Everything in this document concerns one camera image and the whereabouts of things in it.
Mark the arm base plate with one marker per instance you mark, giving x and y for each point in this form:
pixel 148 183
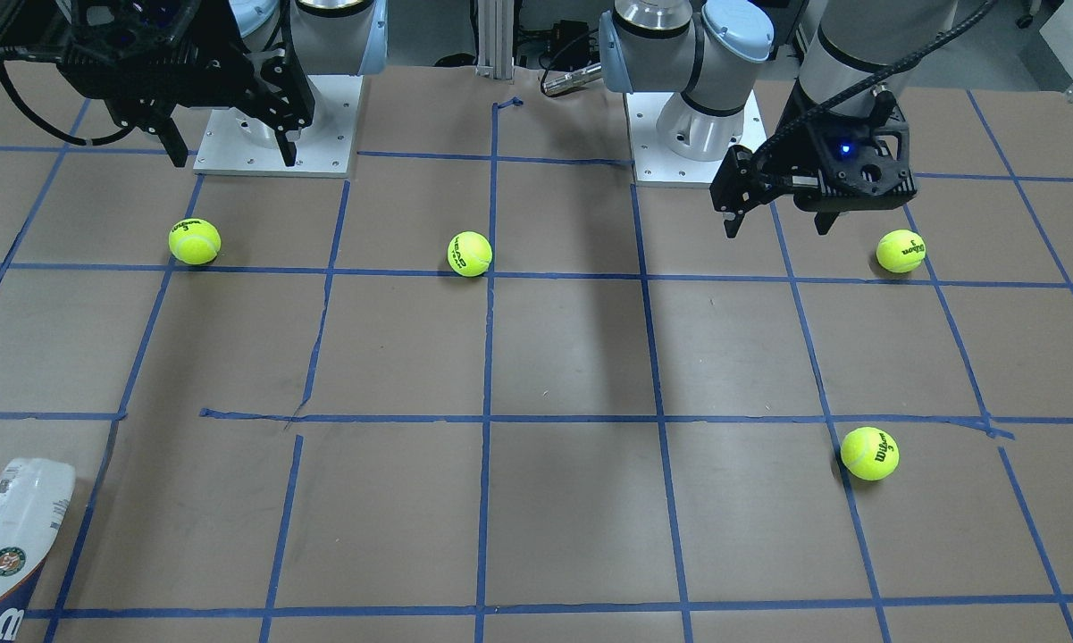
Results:
pixel 652 152
pixel 236 145

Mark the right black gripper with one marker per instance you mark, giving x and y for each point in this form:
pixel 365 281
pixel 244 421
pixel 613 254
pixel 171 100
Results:
pixel 217 37

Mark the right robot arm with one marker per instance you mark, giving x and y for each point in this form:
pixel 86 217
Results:
pixel 331 38

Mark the tennis ball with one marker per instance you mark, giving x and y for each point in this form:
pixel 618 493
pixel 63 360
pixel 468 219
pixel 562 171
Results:
pixel 869 453
pixel 194 241
pixel 900 251

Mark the aluminium frame post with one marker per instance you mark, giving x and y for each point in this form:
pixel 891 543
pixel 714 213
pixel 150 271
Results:
pixel 495 39

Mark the white tennis ball can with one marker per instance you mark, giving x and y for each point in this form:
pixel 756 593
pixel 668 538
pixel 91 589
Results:
pixel 34 496

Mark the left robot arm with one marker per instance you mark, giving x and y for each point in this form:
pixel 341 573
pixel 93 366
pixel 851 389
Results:
pixel 711 53

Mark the tennis ball centre Head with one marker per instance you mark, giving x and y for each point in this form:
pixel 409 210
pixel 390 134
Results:
pixel 469 254

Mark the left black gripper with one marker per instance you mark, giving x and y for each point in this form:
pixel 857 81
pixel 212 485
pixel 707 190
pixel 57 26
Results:
pixel 800 143

